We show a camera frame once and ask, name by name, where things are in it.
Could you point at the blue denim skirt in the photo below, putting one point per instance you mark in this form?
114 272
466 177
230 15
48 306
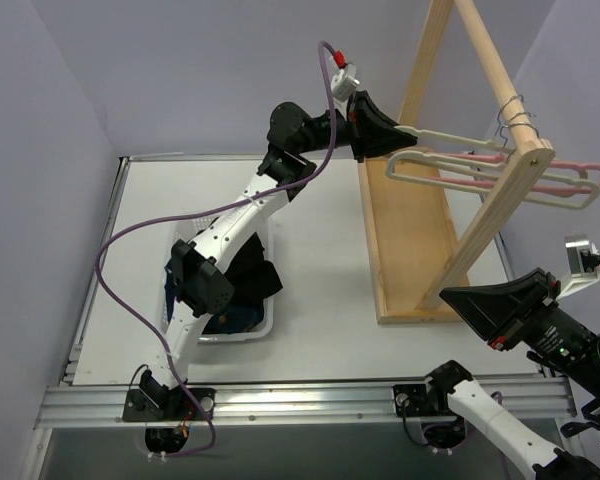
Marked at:
230 320

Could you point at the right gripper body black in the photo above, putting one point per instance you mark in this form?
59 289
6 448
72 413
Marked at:
525 313

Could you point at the aluminium rail table edge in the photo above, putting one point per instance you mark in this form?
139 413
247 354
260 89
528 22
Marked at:
291 404

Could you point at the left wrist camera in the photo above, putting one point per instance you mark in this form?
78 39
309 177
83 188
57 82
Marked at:
344 83

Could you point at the cream white hanger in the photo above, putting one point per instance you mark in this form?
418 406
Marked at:
413 167

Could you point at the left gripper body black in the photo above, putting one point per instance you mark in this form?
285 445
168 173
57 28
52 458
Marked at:
356 128

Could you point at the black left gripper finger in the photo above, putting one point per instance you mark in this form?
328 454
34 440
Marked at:
382 140
368 115

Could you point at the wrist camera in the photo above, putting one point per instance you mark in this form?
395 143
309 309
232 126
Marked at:
584 265
344 83

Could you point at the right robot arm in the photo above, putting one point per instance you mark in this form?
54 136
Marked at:
565 349

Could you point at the black garment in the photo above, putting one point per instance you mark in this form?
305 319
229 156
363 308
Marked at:
253 277

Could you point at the wooden clothes rack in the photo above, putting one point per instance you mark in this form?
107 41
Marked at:
429 217

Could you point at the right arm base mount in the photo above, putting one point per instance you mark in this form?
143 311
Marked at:
424 423

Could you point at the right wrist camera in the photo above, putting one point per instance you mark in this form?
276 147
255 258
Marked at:
584 265

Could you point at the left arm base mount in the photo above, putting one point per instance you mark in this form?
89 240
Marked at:
179 409

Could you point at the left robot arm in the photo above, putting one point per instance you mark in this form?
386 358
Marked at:
222 269

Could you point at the white plastic basket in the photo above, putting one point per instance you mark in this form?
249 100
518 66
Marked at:
266 235

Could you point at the pink hanger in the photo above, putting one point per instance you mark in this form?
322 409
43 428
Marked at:
562 179

